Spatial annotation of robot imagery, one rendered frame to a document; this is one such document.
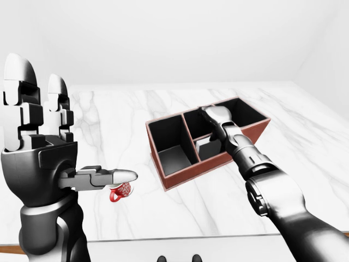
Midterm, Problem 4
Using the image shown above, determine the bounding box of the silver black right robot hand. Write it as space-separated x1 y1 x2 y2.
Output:
198 104 236 144

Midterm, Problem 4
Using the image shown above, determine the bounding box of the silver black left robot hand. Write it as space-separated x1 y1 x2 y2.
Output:
0 52 139 208

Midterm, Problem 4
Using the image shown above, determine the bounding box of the grey book with white pages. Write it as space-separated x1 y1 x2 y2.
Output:
196 136 222 162

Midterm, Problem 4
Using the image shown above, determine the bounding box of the red-brown desk caddy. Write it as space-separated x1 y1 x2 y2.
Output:
145 96 272 193

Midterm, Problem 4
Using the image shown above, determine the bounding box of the red and white patterned mug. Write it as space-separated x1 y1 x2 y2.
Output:
109 182 135 203

